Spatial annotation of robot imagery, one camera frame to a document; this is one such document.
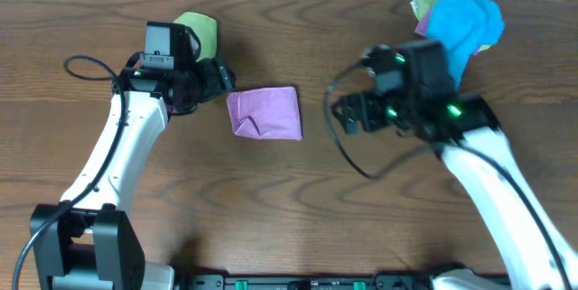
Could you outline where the purple cloth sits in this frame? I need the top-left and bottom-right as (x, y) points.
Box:
(414, 0), (482, 56)
(227, 87), (303, 140)

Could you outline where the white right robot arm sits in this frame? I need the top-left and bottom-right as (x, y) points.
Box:
(323, 40), (577, 289)

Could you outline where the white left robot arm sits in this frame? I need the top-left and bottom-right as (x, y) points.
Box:
(12, 13), (235, 290)

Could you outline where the folded green cloth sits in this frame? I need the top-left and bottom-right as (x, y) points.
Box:
(173, 12), (218, 61)

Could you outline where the purple cloth in pile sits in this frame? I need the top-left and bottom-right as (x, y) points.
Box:
(414, 0), (482, 56)

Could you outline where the green cloth in pile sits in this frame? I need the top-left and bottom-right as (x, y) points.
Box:
(409, 0), (492, 52)

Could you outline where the blue crumpled cloth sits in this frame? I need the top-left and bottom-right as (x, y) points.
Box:
(425, 0), (505, 89)

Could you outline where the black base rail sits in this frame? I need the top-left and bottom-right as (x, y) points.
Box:
(173, 274), (434, 290)

